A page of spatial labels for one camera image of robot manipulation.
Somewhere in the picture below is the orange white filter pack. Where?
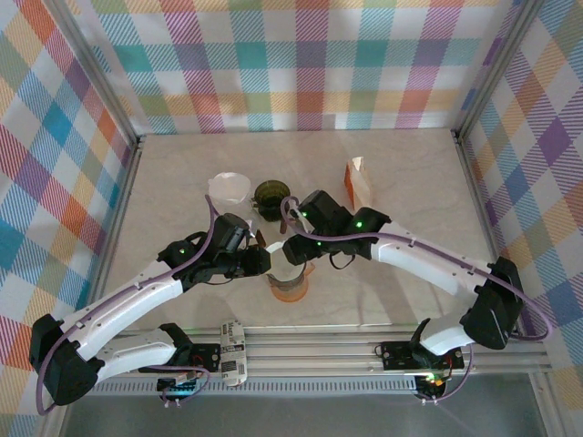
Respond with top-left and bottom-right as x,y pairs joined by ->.
342,156 -> 374,211

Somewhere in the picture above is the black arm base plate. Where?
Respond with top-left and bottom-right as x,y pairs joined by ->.
379,340 -> 465,372
138,343 -> 220,375

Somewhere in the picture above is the grey metal sheet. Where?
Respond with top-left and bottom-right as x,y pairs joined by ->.
58,394 -> 547,437

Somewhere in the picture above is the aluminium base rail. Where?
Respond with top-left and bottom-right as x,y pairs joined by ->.
102,323 -> 553,380

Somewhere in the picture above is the plaid cloth backdrop panel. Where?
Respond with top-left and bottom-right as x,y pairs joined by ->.
459,0 -> 583,365
58,0 -> 534,136
0,0 -> 138,437

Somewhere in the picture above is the purple cable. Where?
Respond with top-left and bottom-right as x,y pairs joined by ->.
36,194 -> 219,416
280,195 -> 553,405

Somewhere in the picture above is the white paper coffee filter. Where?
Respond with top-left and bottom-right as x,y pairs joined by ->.
266,242 -> 305,279
207,171 -> 251,207

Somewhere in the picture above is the newspaper print wrapped roll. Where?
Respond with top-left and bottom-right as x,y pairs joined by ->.
219,320 -> 249,389

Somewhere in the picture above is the dark green dripper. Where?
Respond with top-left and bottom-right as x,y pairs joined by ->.
252,179 -> 293,223

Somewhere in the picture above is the orange transparent dripper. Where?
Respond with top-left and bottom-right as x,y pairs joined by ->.
268,262 -> 316,305

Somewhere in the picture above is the aluminium frame post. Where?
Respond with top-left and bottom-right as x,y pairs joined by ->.
449,0 -> 547,137
44,0 -> 146,149

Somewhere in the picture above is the aluminium table edge rail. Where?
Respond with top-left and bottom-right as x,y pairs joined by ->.
450,129 -> 525,322
38,135 -> 146,437

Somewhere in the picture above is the circuit board green light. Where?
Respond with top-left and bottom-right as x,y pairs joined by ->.
414,371 -> 450,401
156,371 -> 204,409

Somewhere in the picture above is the grey slotted cable duct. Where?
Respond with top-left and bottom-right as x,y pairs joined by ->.
72,380 -> 423,398

